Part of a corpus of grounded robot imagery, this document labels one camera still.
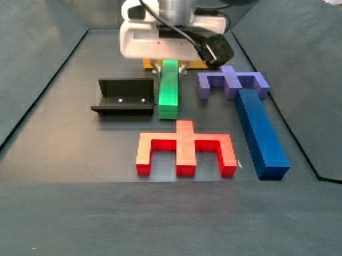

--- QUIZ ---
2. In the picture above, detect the black angle bracket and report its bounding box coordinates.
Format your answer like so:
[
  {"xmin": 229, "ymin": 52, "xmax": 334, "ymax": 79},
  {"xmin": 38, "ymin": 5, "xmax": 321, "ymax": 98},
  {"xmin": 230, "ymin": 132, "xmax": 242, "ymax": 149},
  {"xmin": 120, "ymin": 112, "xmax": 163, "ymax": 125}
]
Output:
[{"xmin": 91, "ymin": 78, "xmax": 155, "ymax": 114}]

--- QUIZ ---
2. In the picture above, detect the blue long block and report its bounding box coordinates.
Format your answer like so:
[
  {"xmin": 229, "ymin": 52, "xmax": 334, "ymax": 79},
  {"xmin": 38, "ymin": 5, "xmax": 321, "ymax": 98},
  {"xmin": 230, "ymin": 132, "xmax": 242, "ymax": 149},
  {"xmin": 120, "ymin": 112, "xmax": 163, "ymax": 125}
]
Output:
[{"xmin": 235, "ymin": 89, "xmax": 290, "ymax": 180}]

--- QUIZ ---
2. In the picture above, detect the purple fork-shaped block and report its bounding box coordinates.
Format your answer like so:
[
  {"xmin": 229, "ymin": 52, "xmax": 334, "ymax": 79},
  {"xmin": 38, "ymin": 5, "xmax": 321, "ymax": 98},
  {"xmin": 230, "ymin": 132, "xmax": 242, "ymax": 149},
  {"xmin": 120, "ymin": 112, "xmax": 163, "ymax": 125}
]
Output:
[{"xmin": 198, "ymin": 66, "xmax": 270, "ymax": 100}]

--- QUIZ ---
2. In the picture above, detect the yellow slotted board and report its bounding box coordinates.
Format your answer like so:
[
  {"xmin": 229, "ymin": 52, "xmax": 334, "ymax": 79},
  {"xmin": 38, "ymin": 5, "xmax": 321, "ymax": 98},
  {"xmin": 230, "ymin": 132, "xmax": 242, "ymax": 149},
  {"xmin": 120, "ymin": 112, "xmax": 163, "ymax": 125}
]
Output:
[{"xmin": 143, "ymin": 59, "xmax": 207, "ymax": 70}]

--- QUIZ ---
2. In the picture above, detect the green long block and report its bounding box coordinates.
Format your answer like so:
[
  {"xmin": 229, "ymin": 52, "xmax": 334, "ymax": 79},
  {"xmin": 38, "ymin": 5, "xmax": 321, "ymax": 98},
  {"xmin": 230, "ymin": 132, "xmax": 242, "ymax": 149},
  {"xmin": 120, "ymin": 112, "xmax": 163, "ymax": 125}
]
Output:
[{"xmin": 158, "ymin": 60, "xmax": 179, "ymax": 120}]

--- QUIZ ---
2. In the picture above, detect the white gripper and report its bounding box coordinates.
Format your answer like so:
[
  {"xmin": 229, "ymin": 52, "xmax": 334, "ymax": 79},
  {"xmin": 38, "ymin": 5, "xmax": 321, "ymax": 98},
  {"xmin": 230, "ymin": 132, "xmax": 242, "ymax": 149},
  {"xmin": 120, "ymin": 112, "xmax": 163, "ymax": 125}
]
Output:
[{"xmin": 120, "ymin": 0, "xmax": 229, "ymax": 74}]

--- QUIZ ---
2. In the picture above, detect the black camera cable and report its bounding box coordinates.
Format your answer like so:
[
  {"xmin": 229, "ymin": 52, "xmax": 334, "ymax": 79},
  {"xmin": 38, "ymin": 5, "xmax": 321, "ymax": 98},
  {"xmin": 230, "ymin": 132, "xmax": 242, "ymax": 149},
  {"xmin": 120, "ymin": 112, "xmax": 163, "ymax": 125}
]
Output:
[{"xmin": 138, "ymin": 0, "xmax": 211, "ymax": 63}]

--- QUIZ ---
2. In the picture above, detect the red fork-shaped block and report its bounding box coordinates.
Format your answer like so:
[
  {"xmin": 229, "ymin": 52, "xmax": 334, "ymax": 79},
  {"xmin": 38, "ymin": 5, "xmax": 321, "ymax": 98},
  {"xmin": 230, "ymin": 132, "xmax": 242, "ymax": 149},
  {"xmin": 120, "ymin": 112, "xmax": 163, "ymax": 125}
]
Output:
[{"xmin": 136, "ymin": 120, "xmax": 238, "ymax": 177}]

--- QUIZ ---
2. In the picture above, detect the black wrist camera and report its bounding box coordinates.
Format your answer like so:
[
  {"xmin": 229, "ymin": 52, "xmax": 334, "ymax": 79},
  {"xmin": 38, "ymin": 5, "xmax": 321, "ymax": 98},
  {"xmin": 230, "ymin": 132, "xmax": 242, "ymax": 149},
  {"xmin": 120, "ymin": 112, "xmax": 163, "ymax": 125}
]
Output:
[{"xmin": 159, "ymin": 26, "xmax": 234, "ymax": 69}]

